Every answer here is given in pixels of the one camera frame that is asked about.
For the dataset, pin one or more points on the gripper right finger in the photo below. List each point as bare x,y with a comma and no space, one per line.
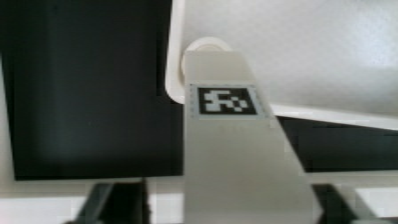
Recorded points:
339,213

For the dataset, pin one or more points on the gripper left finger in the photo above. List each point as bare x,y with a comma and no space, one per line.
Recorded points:
117,204

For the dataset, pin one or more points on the white leg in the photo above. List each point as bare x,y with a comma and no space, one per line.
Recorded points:
246,184

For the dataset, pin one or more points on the white desk top tray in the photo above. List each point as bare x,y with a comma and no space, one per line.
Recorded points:
321,47

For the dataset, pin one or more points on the white front rail barrier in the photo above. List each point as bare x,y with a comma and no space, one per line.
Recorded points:
97,130

